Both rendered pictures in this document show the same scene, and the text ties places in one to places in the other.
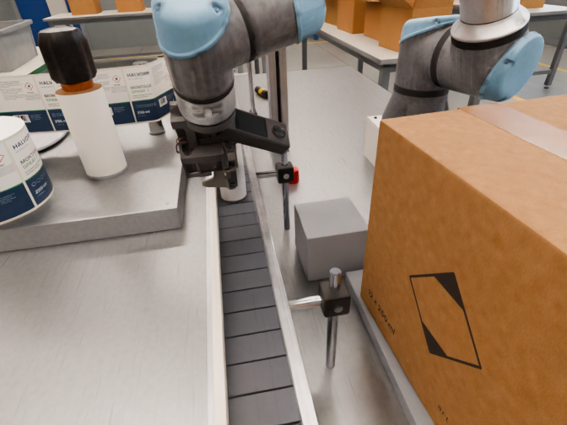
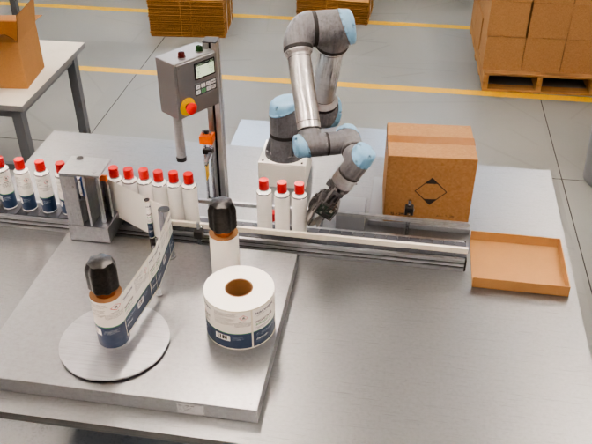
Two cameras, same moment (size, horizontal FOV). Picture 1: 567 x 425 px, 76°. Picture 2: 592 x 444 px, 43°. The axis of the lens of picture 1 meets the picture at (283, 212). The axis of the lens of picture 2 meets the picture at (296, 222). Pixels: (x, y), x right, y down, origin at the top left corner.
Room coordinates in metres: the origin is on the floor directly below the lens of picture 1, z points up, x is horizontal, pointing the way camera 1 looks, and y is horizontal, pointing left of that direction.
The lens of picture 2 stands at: (0.00, 2.07, 2.40)
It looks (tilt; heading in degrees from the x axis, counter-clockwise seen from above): 35 degrees down; 288
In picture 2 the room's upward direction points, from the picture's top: straight up
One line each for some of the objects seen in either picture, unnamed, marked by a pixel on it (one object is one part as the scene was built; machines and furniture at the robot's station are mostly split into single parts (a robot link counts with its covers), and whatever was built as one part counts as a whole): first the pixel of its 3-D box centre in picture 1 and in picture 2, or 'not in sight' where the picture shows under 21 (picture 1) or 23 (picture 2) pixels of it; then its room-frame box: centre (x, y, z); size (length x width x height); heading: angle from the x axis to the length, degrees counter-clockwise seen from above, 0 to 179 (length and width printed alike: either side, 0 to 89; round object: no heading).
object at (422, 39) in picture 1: (430, 50); (286, 114); (0.80, -0.32, 1.10); 0.13 x 0.12 x 0.14; 29
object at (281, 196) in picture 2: not in sight; (282, 207); (0.68, 0.11, 0.98); 0.05 x 0.05 x 0.20
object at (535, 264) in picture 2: not in sight; (517, 262); (-0.10, -0.01, 0.85); 0.30 x 0.26 x 0.04; 9
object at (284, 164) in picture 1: (274, 194); not in sight; (0.57, 0.02, 0.91); 0.07 x 0.03 x 0.17; 99
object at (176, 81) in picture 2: not in sight; (188, 81); (1.00, 0.07, 1.38); 0.17 x 0.10 x 0.19; 64
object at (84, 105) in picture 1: (85, 107); (224, 242); (0.76, 0.40, 1.03); 0.09 x 0.09 x 0.30
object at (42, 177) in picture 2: not in sight; (44, 186); (1.51, 0.23, 0.98); 0.05 x 0.05 x 0.20
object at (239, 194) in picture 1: (227, 149); (299, 209); (0.62, 0.10, 0.98); 0.05 x 0.05 x 0.20
